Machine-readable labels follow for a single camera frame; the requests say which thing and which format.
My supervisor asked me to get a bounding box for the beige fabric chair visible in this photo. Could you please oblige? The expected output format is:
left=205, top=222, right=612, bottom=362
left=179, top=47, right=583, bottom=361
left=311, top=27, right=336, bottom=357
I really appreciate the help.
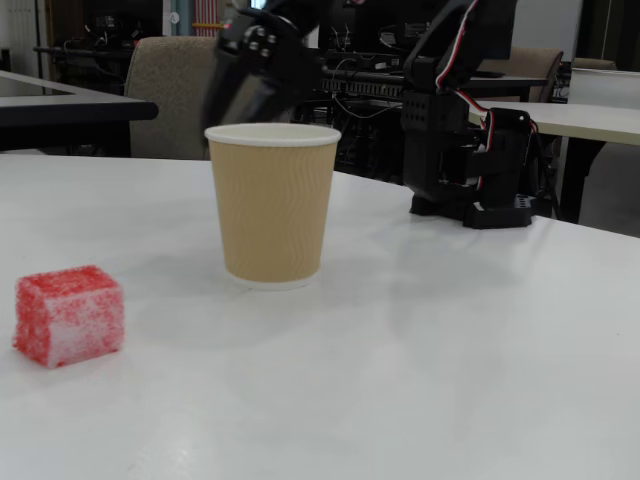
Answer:
left=572, top=57, right=618, bottom=71
left=123, top=35, right=299, bottom=162
left=492, top=46, right=565, bottom=105

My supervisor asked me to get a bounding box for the black top table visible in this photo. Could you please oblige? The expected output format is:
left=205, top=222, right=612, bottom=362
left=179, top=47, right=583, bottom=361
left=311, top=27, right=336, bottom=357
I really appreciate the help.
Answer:
left=0, top=69, right=160, bottom=156

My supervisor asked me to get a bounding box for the white table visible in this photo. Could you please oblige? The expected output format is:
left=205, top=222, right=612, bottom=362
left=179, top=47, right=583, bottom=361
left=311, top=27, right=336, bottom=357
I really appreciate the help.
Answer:
left=469, top=101, right=640, bottom=225
left=566, top=67, right=640, bottom=106

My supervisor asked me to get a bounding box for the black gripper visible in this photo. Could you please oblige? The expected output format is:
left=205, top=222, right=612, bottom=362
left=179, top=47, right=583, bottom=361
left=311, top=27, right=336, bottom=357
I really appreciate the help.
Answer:
left=199, top=7, right=321, bottom=132

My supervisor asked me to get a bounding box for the dark equipment bench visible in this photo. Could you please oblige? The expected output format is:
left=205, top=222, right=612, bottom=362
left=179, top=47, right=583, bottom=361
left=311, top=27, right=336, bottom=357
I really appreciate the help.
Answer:
left=32, top=43, right=136, bottom=96

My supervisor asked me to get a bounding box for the tan paper cup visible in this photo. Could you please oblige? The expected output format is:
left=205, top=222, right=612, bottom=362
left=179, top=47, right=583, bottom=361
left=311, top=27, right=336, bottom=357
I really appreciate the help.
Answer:
left=203, top=122, right=343, bottom=292

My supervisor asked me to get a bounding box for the black power cable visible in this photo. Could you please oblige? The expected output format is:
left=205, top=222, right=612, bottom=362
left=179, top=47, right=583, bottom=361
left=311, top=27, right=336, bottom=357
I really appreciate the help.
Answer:
left=529, top=122, right=564, bottom=221

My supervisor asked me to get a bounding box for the red foam cube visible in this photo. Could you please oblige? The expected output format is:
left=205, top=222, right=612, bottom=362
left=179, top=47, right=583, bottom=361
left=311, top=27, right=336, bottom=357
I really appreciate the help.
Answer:
left=11, top=264, right=125, bottom=370

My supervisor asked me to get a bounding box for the red white striped panel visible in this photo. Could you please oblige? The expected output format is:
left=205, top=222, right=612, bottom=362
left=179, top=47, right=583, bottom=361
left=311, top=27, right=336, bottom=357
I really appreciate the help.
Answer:
left=193, top=0, right=221, bottom=25

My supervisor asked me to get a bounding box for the red white black servo cable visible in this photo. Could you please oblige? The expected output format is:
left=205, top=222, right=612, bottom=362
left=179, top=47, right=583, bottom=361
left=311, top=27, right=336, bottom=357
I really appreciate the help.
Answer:
left=435, top=0, right=497, bottom=191

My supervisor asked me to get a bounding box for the black desk with cable tray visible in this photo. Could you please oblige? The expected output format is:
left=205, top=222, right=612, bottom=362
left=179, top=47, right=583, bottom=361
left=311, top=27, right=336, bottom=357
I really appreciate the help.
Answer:
left=293, top=49, right=550, bottom=184

